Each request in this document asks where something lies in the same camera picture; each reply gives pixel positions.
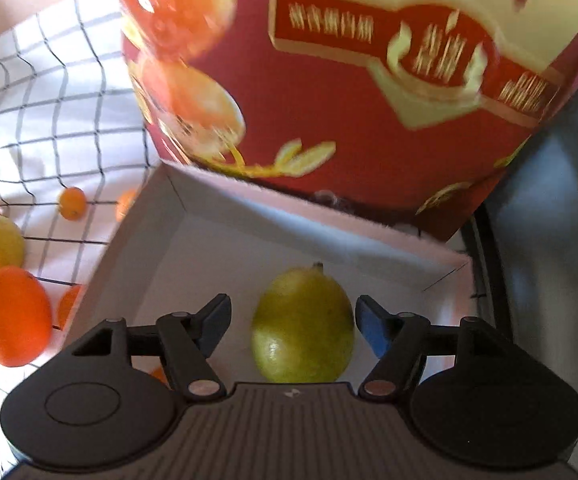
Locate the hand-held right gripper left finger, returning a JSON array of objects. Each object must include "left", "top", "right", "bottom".
[{"left": 71, "top": 294, "right": 233, "bottom": 402}]

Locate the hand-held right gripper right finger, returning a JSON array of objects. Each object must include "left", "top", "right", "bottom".
[{"left": 355, "top": 294, "right": 514, "bottom": 401}]

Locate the white cardboard box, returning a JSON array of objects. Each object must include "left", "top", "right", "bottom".
[{"left": 61, "top": 159, "right": 474, "bottom": 386}]

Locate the green pear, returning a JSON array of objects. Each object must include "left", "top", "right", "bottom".
[{"left": 251, "top": 261, "right": 356, "bottom": 384}]

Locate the black computer case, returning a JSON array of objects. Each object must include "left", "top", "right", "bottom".
[{"left": 461, "top": 77, "right": 578, "bottom": 466}]

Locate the red printed snack bag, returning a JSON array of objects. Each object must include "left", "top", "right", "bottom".
[{"left": 93, "top": 0, "right": 578, "bottom": 242}]

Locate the white black checked cloth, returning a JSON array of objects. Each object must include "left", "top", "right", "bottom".
[{"left": 0, "top": 0, "right": 170, "bottom": 461}]

